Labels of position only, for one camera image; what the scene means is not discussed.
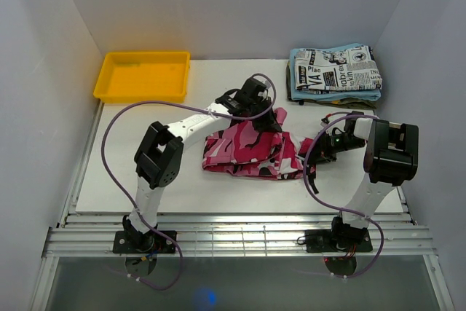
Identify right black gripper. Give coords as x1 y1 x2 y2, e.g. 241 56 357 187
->
304 130 364 165

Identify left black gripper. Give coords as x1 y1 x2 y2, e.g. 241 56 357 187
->
246 97 282 134

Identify pink camouflage trousers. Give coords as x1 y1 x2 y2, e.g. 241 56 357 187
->
202 121 313 181

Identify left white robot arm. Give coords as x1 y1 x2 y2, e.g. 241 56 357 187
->
123 74 280 253

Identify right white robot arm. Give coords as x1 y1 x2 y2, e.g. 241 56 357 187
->
303 111 419 254

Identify newspaper print folded trousers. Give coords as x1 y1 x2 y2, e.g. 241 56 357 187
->
288 43 383 102

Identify yellow plastic tray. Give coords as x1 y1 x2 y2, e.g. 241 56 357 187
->
93 51 191 103

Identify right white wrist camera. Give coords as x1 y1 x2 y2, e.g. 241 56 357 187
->
320 116 331 127

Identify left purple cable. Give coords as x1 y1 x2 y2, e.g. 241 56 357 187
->
100 73 277 291

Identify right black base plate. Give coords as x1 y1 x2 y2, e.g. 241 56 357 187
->
304 229 373 253

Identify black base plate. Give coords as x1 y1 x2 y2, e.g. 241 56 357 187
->
112 231 177 255
304 229 373 253

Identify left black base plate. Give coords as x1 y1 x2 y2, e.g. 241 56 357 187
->
112 231 177 255

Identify aluminium rail frame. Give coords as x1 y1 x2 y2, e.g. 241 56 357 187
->
31 104 454 310

